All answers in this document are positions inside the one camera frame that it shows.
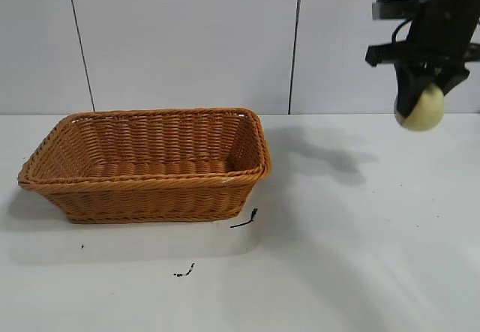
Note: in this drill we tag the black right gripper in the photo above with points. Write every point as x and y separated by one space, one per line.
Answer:
420 52

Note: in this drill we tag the pale yellow egg yolk pastry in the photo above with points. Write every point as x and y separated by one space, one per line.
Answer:
425 112

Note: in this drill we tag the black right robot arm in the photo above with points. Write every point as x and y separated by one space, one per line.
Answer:
446 6

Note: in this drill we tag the brown woven wicker basket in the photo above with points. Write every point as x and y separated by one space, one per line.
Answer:
150 197

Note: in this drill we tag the small black debris bits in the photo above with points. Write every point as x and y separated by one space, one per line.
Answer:
189 269

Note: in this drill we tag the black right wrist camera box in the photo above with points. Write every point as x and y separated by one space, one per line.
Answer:
397 6

